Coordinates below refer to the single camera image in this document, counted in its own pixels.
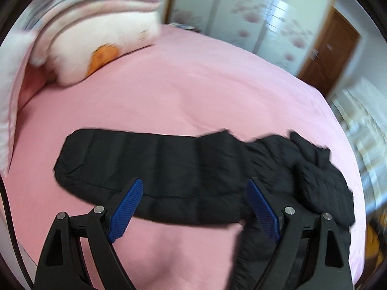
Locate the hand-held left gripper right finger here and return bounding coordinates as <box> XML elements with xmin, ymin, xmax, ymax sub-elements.
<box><xmin>246</xmin><ymin>178</ymin><xmax>354</xmax><ymax>290</ymax></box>

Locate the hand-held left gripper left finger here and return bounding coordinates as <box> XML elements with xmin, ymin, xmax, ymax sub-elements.
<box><xmin>33</xmin><ymin>177</ymin><xmax>144</xmax><ymax>290</ymax></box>

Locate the black puffer jacket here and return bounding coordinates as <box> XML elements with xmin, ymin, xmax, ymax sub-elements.
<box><xmin>54</xmin><ymin>128</ymin><xmax>356</xmax><ymax>290</ymax></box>

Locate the pink bed sheet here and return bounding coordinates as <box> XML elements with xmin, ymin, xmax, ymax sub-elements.
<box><xmin>6</xmin><ymin>24</ymin><xmax>363</xmax><ymax>290</ymax></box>

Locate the lace covered furniture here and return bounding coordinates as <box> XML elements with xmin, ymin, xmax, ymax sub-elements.
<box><xmin>329</xmin><ymin>77</ymin><xmax>387</xmax><ymax>212</ymax></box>

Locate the pink white bedding cloth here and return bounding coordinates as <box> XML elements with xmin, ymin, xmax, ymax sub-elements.
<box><xmin>0</xmin><ymin>33</ymin><xmax>40</xmax><ymax>177</ymax></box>

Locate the brown wooden door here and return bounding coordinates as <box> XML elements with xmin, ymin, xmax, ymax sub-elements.
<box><xmin>298</xmin><ymin>6</ymin><xmax>362</xmax><ymax>97</ymax></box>

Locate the folded striped white quilt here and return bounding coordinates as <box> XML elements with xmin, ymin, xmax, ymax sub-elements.
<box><xmin>18</xmin><ymin>0</ymin><xmax>165</xmax><ymax>87</ymax></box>

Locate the small dark box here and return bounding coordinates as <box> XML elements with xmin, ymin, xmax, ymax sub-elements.
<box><xmin>169</xmin><ymin>22</ymin><xmax>201</xmax><ymax>33</ymax></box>

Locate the floral sliding door wardrobe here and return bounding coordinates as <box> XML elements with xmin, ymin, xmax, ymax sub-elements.
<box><xmin>165</xmin><ymin>0</ymin><xmax>337</xmax><ymax>76</ymax></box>

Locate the black cable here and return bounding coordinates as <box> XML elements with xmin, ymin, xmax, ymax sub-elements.
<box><xmin>0</xmin><ymin>175</ymin><xmax>34</xmax><ymax>290</ymax></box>

